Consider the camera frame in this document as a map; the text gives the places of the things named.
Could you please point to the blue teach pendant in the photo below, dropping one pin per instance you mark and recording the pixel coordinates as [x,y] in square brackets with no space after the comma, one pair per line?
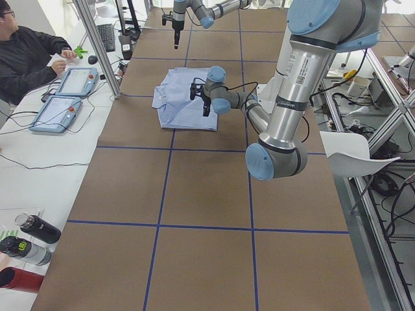
[78,82]
[56,115]

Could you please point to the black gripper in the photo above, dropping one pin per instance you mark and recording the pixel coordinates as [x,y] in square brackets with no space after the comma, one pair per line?
[176,25]
[206,100]

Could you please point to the green plastic toy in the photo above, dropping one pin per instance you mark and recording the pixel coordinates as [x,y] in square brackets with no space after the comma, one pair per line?
[79,51]

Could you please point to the light blue striped shirt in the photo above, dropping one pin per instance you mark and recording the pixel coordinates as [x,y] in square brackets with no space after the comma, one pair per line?
[175,108]

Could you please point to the near blue teach pendant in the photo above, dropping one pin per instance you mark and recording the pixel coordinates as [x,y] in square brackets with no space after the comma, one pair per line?
[56,115]

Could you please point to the blue tape line crosswise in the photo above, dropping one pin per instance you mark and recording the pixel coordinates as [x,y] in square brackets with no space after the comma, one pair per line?
[305,231]

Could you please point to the black computer mouse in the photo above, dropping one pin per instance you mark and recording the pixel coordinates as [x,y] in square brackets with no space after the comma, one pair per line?
[92,59]

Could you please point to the seated person in black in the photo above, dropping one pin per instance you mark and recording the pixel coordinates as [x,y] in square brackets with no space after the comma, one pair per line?
[29,59]

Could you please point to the white plastic chair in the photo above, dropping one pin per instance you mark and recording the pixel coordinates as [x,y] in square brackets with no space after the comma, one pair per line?
[349,155]

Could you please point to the grey black thermos bottle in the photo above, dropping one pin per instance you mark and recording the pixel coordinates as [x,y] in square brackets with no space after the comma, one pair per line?
[22,249]

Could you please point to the aluminium frame post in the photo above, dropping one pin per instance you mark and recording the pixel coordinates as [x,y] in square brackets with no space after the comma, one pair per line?
[98,46]

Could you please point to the black keyboard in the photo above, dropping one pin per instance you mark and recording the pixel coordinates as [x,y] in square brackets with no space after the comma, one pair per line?
[106,34]

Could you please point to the far blue teach pendant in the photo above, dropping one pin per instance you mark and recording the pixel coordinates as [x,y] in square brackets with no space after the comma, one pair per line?
[78,82]

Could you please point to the red bottle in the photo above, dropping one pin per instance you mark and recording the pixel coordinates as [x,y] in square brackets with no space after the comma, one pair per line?
[21,280]

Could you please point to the black water bottle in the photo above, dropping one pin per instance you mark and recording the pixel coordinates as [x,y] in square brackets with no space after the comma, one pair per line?
[34,226]

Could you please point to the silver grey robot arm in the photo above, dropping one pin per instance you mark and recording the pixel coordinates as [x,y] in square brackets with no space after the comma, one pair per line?
[318,30]
[205,15]

